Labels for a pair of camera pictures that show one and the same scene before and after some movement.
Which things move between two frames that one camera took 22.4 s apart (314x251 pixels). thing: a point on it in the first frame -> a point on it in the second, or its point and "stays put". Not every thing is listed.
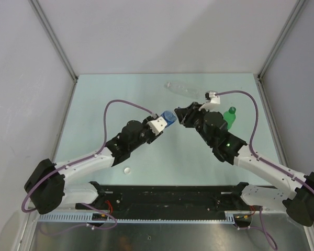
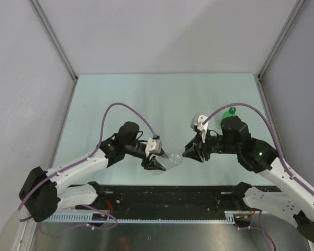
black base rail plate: [164, 198] stays put
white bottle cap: [127, 170] -> [181, 151]
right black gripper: [186, 115] -> [198, 155]
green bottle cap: [232, 110] stays put
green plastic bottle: [230, 116] stays put
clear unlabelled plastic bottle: [184, 89] -> [175, 158]
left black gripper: [153, 137] -> [153, 164]
